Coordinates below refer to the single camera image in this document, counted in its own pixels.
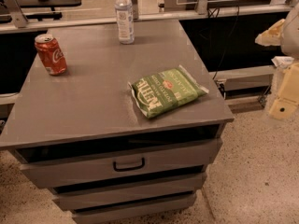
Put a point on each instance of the grey drawer cabinet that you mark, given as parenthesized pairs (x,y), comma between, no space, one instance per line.
(67,131)

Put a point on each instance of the white packet on shelf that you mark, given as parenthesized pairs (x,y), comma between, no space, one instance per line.
(282,61)

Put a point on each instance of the black drawer handle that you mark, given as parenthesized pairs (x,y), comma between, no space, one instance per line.
(128,166)

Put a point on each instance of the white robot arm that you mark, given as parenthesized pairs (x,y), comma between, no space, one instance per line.
(285,33)

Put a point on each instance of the clear plastic water bottle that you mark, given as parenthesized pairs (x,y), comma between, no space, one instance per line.
(125,21)

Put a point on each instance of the green jalapeno chip bag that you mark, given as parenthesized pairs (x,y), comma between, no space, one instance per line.
(165,91)

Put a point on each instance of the orange soda can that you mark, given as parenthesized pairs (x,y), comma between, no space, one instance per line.
(50,54)

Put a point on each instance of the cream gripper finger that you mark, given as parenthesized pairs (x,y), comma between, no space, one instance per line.
(271,36)
(287,100)

